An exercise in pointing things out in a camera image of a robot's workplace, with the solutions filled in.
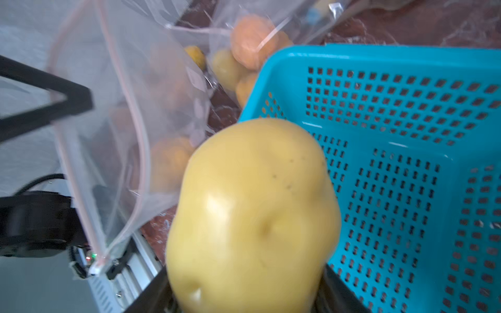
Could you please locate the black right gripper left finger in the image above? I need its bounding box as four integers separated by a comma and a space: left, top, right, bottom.
124, 267, 176, 313

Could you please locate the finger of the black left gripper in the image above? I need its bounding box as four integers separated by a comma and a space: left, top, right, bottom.
1, 56, 94, 142

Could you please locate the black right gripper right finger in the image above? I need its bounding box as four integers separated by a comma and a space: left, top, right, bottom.
314, 264, 369, 313

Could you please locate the clear zipper bag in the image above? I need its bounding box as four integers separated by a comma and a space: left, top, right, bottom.
48, 1, 211, 275
167, 1, 350, 108

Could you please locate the orange potato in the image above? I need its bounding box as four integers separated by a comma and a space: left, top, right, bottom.
150, 136, 195, 193
277, 31, 294, 51

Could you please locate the green-yellow potato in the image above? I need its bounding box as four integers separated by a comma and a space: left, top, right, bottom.
166, 118, 341, 312
211, 50, 250, 92

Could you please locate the yellow wrinkled potato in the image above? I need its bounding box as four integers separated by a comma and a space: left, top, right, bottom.
184, 46, 207, 72

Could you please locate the teal plastic basket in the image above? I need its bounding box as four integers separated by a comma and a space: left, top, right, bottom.
240, 44, 500, 312

